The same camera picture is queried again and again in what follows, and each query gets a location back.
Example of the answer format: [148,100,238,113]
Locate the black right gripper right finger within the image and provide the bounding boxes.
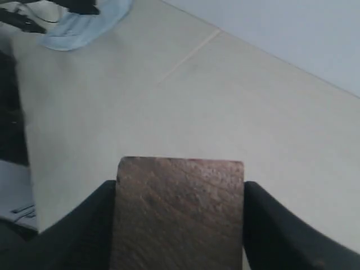
[243,181,359,269]

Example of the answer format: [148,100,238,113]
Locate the light blue cloth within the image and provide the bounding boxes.
[39,0,133,51]

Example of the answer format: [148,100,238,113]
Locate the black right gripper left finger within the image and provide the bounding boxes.
[1,180,116,269]

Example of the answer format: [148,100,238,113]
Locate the third largest wooden cube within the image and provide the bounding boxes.
[110,157,244,269]

